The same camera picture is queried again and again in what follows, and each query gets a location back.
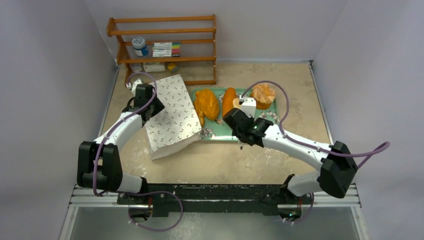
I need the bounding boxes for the metal tongs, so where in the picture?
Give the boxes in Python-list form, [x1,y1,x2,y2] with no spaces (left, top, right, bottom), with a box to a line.
[237,140,244,150]

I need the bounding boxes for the long orange fake baguette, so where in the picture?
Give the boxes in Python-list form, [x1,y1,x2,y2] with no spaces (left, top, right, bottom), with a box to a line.
[221,87,237,117]

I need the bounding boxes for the white patterned paper bag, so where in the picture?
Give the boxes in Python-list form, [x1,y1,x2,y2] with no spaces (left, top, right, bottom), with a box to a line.
[144,74,202,160]

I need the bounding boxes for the orange braided fake bread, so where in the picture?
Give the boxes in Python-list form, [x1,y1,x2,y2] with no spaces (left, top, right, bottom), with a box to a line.
[197,112,205,127]

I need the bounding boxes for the pale yellow fake bun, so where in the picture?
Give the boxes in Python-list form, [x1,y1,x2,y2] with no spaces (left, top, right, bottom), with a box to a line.
[232,98,241,109]

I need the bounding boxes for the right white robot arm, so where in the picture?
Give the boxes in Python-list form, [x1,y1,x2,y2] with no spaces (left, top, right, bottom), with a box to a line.
[223,108,358,204]

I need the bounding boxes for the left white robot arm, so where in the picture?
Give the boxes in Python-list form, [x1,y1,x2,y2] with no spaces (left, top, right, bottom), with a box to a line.
[77,83,165,205]

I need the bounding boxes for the green floral tray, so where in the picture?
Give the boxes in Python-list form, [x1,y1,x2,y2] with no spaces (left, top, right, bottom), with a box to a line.
[200,87,281,142]

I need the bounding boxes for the small clear jar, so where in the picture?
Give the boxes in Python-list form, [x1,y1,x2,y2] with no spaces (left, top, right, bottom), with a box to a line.
[129,63,144,73]

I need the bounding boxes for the white small box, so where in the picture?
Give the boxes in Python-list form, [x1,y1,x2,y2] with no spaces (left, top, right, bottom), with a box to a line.
[142,62,166,73]

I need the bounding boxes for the yellow grey sharpener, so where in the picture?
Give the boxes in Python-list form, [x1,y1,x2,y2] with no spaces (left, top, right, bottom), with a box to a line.
[167,62,179,73]

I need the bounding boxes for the pack of coloured markers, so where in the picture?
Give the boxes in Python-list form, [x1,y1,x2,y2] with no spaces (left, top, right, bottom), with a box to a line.
[152,41,181,58]

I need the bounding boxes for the blue lidded jar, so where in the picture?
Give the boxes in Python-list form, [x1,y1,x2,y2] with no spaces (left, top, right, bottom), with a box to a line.
[131,37,149,57]

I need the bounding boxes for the wooden shelf rack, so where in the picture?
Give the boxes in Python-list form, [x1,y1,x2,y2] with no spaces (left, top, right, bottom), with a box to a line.
[106,14,217,85]

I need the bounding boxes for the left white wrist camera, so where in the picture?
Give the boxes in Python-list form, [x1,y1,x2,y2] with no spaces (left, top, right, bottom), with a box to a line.
[125,78,143,96]

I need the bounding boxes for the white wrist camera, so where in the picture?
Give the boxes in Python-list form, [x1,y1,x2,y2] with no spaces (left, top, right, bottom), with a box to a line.
[125,78,143,96]
[239,97,256,118]

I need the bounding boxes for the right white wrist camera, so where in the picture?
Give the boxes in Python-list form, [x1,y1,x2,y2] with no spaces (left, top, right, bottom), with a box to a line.
[239,97,256,118]

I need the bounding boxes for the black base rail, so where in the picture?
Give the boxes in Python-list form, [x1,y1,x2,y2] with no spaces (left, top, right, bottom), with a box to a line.
[117,183,312,218]

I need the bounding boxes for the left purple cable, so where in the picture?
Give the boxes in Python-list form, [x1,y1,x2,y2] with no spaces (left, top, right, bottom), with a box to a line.
[92,72,184,232]

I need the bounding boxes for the purple cable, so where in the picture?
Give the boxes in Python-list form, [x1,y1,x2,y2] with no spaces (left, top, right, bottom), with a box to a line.
[92,72,184,232]
[240,80,391,170]

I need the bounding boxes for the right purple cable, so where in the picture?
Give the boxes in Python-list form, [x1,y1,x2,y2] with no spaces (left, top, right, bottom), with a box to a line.
[240,80,391,170]

